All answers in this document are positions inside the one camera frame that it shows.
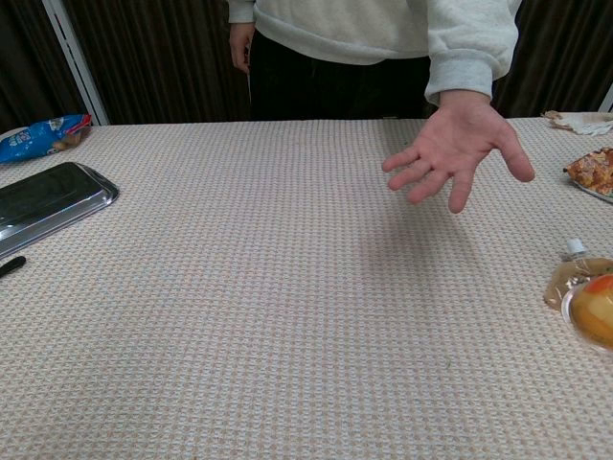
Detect blue snack bag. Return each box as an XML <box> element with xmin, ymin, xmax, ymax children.
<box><xmin>0</xmin><ymin>113</ymin><xmax>93</xmax><ymax>165</ymax></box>

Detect checked woven tablecloth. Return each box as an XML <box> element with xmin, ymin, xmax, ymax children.
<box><xmin>0</xmin><ymin>112</ymin><xmax>613</xmax><ymax>460</ymax></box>

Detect orange patterned snack packet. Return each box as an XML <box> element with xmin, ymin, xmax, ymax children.
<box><xmin>563</xmin><ymin>147</ymin><xmax>613</xmax><ymax>205</ymax></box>

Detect white slanted frame pole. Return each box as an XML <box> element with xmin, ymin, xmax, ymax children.
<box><xmin>41</xmin><ymin>0</ymin><xmax>110</xmax><ymax>127</ymax></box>

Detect orange fruit jelly cup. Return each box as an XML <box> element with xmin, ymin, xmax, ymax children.
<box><xmin>559</xmin><ymin>273</ymin><xmax>613</xmax><ymax>355</ymax></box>

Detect person's left hand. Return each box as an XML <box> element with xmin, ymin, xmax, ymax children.
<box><xmin>381</xmin><ymin>90</ymin><xmax>536</xmax><ymax>216</ymax></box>

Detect black trousers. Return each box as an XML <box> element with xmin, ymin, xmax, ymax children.
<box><xmin>248</xmin><ymin>31</ymin><xmax>438</xmax><ymax>121</ymax></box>

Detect beige spout drink pouch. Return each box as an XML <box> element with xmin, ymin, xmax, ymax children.
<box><xmin>543</xmin><ymin>238</ymin><xmax>613</xmax><ymax>312</ymax></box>

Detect person's left forearm grey sleeve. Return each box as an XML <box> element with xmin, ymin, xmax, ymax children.
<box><xmin>424</xmin><ymin>0</ymin><xmax>523</xmax><ymax>107</ymax></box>

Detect dark pleated curtain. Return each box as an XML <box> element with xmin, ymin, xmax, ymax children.
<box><xmin>0</xmin><ymin>0</ymin><xmax>613</xmax><ymax>136</ymax></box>

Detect person's right forearm grey sleeve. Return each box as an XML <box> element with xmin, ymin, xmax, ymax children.
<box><xmin>224</xmin><ymin>0</ymin><xmax>259</xmax><ymax>25</ymax></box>

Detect shiny metal tray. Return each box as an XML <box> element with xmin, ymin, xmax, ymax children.
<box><xmin>0</xmin><ymin>161</ymin><xmax>121</xmax><ymax>263</ymax></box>

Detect grey sweatshirt torso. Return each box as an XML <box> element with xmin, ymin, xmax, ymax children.
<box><xmin>253</xmin><ymin>0</ymin><xmax>432</xmax><ymax>66</ymax></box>

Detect black marker pen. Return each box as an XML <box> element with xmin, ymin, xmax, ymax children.
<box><xmin>0</xmin><ymin>255</ymin><xmax>28</xmax><ymax>280</ymax></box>

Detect person's right hand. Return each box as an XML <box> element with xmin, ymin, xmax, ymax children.
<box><xmin>228</xmin><ymin>21</ymin><xmax>256</xmax><ymax>74</ymax></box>

